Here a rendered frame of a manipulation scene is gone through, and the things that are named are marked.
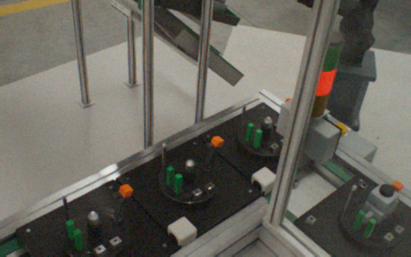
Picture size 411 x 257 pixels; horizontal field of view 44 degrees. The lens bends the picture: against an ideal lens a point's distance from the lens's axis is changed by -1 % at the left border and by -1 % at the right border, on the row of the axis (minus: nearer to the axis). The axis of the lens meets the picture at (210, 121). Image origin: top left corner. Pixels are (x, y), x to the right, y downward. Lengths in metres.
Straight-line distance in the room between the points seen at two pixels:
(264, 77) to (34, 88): 0.74
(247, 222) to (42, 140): 0.64
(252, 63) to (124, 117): 0.52
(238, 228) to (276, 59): 0.86
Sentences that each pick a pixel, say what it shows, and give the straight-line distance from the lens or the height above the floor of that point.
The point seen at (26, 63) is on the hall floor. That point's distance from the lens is 3.38.
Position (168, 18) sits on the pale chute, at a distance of 1.37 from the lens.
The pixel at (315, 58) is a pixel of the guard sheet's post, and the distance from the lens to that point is 0.85.
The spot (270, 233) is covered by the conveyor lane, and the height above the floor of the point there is 0.93.
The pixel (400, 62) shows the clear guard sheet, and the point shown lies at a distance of 0.77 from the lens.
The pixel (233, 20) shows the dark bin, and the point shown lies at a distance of 1.31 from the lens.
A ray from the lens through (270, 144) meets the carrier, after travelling 1.27.
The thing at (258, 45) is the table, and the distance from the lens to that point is 1.90.
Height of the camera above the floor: 1.83
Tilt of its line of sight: 40 degrees down
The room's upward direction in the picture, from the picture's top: 5 degrees clockwise
